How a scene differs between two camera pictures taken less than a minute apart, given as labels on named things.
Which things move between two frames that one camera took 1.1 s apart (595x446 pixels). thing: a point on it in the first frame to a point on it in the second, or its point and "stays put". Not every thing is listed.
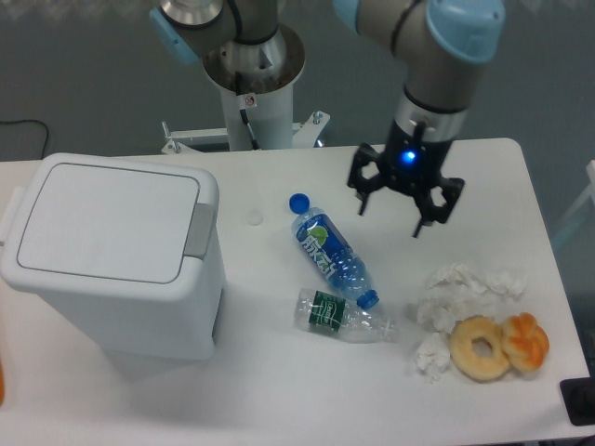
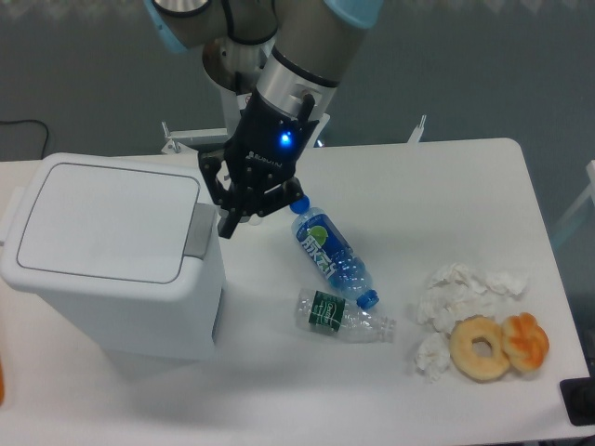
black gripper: x=413 y=161 to x=260 y=157
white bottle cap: x=255 y=216 stays put
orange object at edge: x=1 y=383 stays put
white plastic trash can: x=127 y=252 stays put
